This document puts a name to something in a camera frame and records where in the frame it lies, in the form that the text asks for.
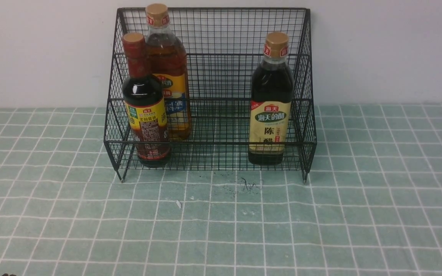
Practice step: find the black vinegar bottle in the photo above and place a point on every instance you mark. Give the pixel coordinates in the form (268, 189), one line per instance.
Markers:
(272, 90)

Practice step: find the dark soy sauce bottle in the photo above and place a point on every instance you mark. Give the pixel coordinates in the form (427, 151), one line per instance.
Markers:
(145, 104)

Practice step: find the amber cooking wine bottle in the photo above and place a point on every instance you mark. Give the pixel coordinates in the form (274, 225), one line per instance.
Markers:
(168, 62)

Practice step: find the green checkered tablecloth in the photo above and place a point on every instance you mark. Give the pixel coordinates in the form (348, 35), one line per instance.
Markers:
(372, 205)

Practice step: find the black wire mesh rack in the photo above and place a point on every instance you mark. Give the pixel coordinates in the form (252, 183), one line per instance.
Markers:
(224, 46)

